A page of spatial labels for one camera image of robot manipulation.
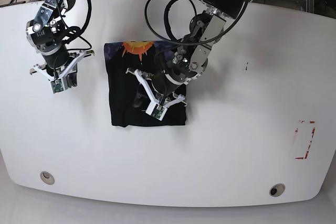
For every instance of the right table grommet hole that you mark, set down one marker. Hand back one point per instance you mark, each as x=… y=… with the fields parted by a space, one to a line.
x=277 y=190

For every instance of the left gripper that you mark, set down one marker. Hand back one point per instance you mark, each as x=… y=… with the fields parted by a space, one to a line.
x=167 y=80

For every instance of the red tape rectangle marking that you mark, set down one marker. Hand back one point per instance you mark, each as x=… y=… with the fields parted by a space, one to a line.
x=303 y=138

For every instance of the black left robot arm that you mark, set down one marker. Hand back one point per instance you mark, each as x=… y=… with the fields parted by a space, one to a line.
x=191 y=52

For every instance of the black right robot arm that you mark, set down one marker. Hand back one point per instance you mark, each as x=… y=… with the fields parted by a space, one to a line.
x=55 y=10

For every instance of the black t-shirt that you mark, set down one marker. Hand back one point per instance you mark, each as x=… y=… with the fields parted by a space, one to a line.
x=127 y=98

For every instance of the table grommet hole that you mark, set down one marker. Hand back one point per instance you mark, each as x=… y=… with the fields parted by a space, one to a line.
x=277 y=190
x=47 y=178

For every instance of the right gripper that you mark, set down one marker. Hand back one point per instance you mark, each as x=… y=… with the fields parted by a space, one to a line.
x=50 y=41

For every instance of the left table grommet hole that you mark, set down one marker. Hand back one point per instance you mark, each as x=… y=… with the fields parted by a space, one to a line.
x=47 y=178

